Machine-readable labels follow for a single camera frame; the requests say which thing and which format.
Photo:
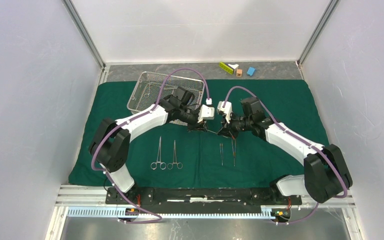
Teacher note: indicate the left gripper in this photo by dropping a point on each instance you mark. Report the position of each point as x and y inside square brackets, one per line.
[196, 126]

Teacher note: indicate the blue small block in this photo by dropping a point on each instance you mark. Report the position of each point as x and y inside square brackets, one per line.
[251, 71]

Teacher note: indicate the brown wooden cube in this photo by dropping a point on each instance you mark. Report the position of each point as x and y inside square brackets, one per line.
[238, 72]

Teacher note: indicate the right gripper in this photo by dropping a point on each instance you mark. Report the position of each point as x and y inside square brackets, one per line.
[228, 130]

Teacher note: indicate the yellow-green lego brick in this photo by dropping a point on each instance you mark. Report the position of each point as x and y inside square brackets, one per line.
[227, 68]

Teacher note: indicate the pointed steel tweezers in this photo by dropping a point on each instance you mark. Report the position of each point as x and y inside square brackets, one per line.
[234, 150]

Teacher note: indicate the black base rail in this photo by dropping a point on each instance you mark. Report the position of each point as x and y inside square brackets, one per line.
[151, 204]

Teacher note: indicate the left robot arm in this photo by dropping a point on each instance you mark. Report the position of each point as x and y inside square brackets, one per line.
[111, 142]

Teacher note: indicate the white small block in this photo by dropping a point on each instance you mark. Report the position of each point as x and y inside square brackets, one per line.
[234, 67]

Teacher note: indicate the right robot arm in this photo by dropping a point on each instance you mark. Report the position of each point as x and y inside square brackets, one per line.
[326, 174]

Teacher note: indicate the green surgical cloth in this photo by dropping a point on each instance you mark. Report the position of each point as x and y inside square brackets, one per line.
[257, 162]

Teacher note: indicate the steel forceps near tray edge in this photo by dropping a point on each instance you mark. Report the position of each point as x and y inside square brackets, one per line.
[148, 90]

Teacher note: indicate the metal mesh instrument tray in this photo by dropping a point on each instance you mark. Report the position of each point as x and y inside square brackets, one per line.
[138, 102]

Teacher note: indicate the steel forceps with ring handles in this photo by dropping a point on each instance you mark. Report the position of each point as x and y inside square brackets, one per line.
[158, 163]

